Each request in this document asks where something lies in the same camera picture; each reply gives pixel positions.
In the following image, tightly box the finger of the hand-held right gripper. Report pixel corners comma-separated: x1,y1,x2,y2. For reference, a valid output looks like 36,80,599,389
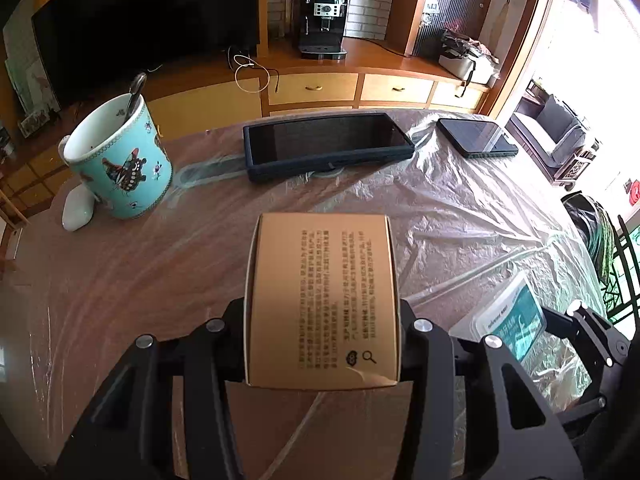
555,375,610,427
542,300,632,368

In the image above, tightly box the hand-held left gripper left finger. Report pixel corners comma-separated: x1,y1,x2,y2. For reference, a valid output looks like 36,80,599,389
52,297,251,480

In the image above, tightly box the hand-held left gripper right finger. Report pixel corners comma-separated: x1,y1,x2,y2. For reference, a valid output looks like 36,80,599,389
397,300,586,480

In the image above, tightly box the white teal wipes box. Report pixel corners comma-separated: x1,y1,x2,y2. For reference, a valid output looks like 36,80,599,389
449,271,546,363

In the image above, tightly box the brown cardboard box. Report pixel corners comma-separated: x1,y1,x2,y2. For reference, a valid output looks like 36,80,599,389
245,212,402,392

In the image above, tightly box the chair with draped clothes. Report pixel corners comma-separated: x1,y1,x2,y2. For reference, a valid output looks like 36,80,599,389
560,191,640,321

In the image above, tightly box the carved wooden side table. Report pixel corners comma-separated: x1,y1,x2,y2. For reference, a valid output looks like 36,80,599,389
552,152,598,188

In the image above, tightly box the grey sofa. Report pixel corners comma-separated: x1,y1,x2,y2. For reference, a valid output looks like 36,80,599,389
510,94,591,171

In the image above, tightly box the white earbud case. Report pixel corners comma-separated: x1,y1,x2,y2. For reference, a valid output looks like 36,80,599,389
62,186,95,232

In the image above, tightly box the teal patterned mug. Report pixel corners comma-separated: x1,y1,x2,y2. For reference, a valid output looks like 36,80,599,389
60,92,173,220

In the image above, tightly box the tablet in dark case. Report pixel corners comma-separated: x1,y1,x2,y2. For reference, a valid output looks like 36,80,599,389
243,112,416,183

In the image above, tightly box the dark smartphone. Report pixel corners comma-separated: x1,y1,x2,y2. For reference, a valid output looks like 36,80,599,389
437,117,519,158

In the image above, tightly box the wooden sideboard cabinet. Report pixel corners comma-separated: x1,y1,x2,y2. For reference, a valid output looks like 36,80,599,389
0,35,493,221

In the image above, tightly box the metal spoon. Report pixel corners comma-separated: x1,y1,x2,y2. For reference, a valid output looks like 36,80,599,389
126,72,148,116

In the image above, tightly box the white printer with bags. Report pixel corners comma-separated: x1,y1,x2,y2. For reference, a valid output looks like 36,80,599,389
439,29,501,86

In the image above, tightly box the black coffee machine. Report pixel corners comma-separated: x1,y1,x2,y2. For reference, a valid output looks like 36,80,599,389
299,0,348,61

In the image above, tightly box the black television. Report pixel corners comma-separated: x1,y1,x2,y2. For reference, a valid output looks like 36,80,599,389
31,0,261,111

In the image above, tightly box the white cable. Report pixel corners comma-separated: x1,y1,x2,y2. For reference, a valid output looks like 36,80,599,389
232,52,281,93

